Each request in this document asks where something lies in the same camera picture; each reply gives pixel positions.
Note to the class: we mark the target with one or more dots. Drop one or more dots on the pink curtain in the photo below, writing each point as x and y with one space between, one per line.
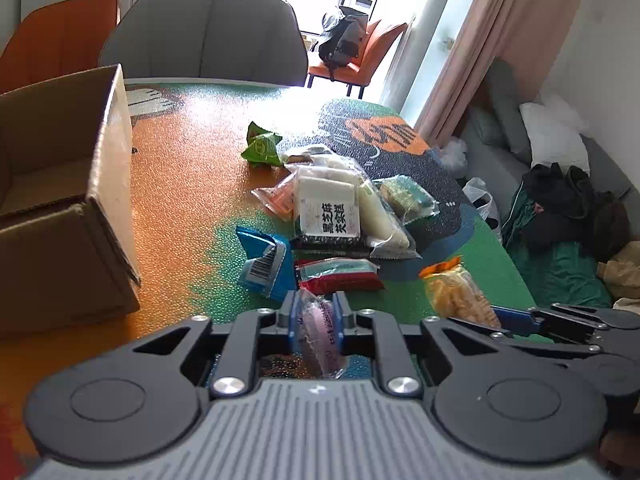
480 40

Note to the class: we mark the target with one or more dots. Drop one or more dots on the blue snack packet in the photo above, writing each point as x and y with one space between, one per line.
265 265

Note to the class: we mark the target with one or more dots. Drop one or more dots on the white pillow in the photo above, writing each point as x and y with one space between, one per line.
555 135

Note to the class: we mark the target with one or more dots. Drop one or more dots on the crumpled white bag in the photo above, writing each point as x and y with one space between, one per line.
454 156

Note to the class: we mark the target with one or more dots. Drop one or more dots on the red teal snack packet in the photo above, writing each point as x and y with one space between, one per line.
340 276

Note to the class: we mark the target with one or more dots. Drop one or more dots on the green cloth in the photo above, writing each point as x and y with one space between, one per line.
560 270

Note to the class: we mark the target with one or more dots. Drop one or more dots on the orange snack packet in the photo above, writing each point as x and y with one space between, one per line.
280 200

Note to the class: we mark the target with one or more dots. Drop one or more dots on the grey sofa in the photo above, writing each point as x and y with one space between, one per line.
500 170

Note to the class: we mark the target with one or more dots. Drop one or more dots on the dark clothing pile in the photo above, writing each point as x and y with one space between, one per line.
565 205

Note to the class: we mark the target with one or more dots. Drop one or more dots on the brown paper bag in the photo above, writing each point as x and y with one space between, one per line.
622 272

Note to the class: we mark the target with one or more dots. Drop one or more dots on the brown cardboard box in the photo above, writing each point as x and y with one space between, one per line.
55 240

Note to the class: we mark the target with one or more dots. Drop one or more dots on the orange chair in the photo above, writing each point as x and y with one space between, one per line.
55 40
372 55

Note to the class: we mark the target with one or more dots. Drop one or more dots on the green teal snack packet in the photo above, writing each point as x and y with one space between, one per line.
407 197

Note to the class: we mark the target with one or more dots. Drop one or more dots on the colourful printed table mat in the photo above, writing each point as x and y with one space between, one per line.
190 200

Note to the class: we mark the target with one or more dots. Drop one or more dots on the black grey backpack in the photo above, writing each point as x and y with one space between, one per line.
342 40

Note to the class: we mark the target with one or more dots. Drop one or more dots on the clear packet of white rolls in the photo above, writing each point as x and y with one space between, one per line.
382 220

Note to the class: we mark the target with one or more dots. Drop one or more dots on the pink snack packet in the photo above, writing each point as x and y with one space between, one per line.
320 325

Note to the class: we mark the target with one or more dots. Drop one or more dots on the yellow cracker packet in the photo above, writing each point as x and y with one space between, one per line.
457 295

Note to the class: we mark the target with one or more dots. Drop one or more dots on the grey cushion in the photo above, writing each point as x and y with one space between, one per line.
507 105

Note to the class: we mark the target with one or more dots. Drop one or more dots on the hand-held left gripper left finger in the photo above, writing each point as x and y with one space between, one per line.
294 320

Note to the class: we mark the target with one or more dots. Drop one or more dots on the white cake packet black label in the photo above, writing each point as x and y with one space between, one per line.
325 207

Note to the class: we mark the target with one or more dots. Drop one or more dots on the grey upholstered chair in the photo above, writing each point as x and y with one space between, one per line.
205 35

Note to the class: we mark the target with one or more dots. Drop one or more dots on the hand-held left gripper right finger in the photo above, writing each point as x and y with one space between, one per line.
341 320

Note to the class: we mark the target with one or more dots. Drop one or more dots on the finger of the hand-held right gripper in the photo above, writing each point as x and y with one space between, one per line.
550 347
512 321

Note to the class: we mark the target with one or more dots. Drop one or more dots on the white plastic bag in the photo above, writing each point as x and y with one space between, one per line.
487 205

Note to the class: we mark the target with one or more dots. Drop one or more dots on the clear packet of brown bread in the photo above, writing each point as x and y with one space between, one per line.
307 152

